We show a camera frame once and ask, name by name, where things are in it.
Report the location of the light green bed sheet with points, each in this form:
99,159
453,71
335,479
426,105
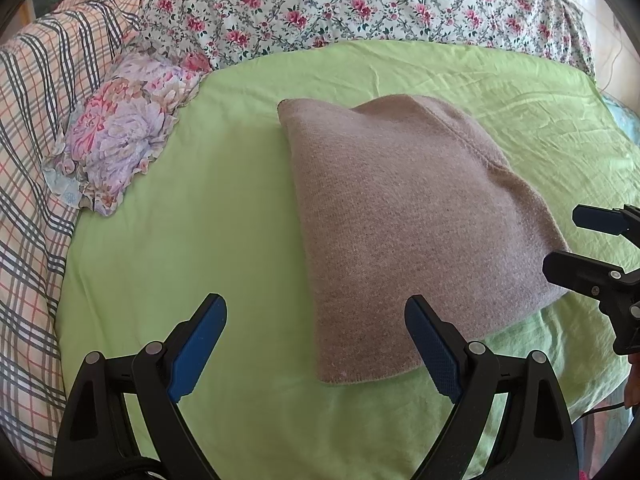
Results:
200,210

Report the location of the white quilt with pink flowers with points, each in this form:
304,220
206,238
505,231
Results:
350,5

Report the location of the beige knit sweater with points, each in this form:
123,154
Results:
400,210

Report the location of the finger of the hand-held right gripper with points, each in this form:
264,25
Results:
595,217
575,270

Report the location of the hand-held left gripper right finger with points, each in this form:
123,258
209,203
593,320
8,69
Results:
435,350

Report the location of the light blue cloth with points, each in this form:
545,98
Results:
622,110

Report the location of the beige plaid quilt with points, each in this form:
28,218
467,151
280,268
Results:
30,210

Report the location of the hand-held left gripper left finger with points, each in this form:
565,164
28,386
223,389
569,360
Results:
197,345

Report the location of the purple peony print pillow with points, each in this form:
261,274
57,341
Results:
125,130

